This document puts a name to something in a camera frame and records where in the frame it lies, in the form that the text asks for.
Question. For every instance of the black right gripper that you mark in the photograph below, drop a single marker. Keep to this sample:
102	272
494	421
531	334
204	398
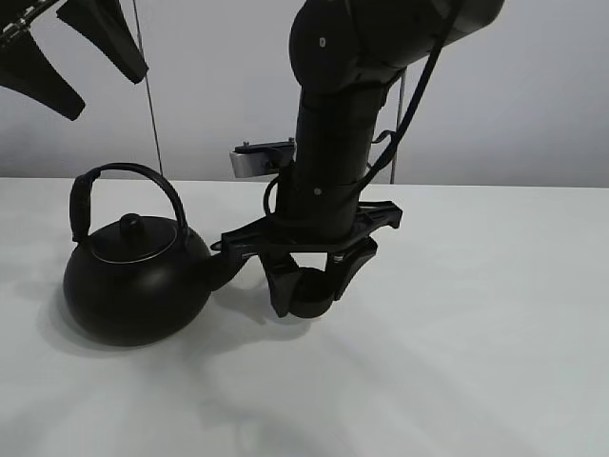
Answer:
347	253

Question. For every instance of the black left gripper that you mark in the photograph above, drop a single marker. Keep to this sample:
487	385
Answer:
26	69

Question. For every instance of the small black teacup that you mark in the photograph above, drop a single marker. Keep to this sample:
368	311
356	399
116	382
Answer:
313	294

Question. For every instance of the black round teapot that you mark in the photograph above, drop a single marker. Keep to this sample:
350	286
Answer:
141	278

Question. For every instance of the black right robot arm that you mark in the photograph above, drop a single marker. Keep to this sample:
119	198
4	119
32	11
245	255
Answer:
362	67

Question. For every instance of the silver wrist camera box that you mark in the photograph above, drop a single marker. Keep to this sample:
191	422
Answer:
254	160

